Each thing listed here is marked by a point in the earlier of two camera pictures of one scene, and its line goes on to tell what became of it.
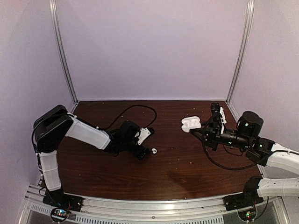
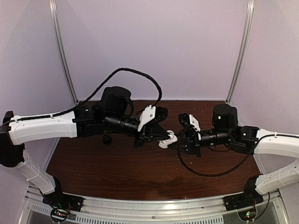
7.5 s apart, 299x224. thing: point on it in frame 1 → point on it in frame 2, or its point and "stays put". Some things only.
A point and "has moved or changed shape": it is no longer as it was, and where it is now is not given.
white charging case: (190, 122) has moved or changed shape
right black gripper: (212, 133) → (191, 142)
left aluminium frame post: (56, 26) stays put
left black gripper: (137, 153) → (146, 136)
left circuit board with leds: (59, 214) stays put
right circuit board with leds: (247, 215) stays put
